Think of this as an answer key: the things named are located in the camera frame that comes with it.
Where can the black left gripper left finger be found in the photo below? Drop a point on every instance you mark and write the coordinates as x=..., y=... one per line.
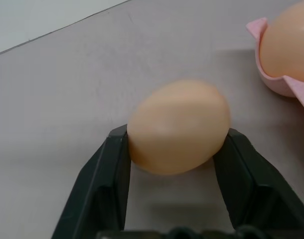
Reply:
x=102, y=184

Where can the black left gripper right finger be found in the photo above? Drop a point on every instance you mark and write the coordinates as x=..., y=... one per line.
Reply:
x=251, y=174

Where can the beige egg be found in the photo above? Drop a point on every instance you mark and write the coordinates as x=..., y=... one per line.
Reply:
x=178, y=127
x=286, y=39

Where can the pink egg tray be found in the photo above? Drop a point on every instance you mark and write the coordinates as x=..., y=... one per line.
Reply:
x=294, y=87

